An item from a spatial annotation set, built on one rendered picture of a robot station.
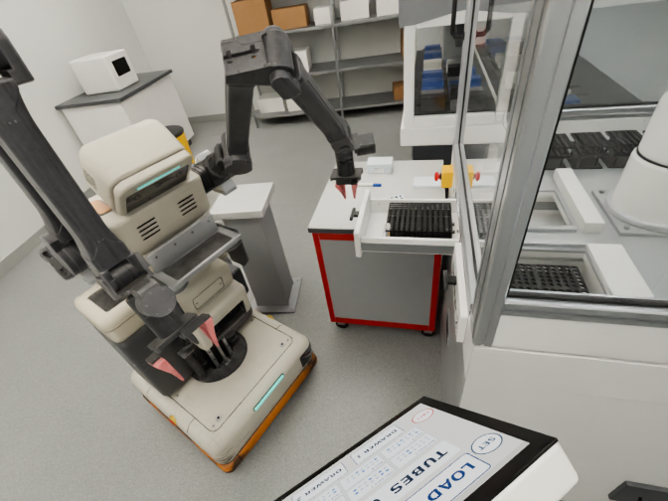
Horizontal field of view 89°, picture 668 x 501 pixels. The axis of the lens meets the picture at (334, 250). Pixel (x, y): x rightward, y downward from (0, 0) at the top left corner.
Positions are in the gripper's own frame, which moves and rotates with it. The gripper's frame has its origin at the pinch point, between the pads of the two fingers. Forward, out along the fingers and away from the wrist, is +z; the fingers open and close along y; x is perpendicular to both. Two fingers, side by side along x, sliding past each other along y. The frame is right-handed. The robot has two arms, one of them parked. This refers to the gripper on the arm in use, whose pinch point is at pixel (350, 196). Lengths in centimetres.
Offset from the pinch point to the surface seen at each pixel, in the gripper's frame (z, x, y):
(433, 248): 14.1, -10.1, 28.5
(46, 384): 95, -44, -182
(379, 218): 16.6, 9.9, 7.8
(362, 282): 58, 13, -4
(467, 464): -16, -83, 32
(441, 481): -15, -85, 29
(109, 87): 2, 214, -293
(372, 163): 19, 61, -2
